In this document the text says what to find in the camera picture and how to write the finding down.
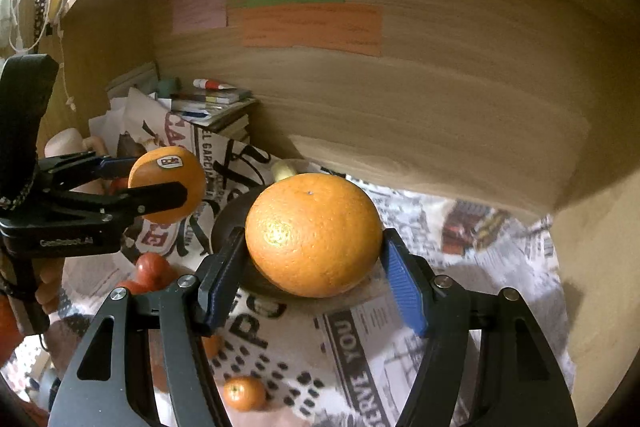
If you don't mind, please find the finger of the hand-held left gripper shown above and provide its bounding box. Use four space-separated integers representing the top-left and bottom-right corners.
37 154 136 181
62 181 189 224

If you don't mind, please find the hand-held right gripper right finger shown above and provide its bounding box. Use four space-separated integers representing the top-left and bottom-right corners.
381 228 578 427

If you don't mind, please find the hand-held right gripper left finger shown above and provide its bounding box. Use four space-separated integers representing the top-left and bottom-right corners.
47 227 247 427

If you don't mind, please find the orange with sticker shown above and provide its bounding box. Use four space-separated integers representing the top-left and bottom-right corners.
128 147 207 225

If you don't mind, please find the dark round plate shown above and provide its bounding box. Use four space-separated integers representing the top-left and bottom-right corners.
210 188 373 301

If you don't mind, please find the large orange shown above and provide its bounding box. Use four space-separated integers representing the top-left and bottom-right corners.
245 173 384 299

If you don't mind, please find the person's left hand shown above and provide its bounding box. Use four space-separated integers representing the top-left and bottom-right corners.
32 256 65 317

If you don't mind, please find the crumpled white paper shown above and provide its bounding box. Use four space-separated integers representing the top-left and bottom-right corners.
89 87 173 152

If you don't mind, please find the small orange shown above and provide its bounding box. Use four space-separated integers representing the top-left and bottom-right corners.
202 333 224 361
222 376 267 412

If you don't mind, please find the red apple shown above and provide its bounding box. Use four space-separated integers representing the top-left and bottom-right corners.
116 279 152 296
136 253 179 292

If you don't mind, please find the grey paper stack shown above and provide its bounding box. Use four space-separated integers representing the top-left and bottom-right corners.
104 62 161 98

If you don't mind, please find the printed newspaper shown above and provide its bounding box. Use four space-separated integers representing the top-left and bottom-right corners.
0 99 577 427

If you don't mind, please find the stack of books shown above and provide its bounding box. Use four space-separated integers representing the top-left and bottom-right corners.
170 88 259 144

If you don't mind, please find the pale yellow fruit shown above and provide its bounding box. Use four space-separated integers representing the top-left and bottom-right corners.
272 160 302 182

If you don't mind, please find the wooden shelf cabinet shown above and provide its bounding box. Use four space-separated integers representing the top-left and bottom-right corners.
36 0 640 427

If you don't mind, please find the pink paper note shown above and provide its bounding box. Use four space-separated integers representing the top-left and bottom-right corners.
172 0 227 33

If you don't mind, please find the orange paper note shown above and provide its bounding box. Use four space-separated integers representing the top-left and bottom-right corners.
241 4 384 57

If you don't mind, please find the white hanging cord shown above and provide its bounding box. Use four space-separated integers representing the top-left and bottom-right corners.
55 14 77 112

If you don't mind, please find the patterned strap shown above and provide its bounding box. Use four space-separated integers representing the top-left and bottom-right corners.
31 0 52 54

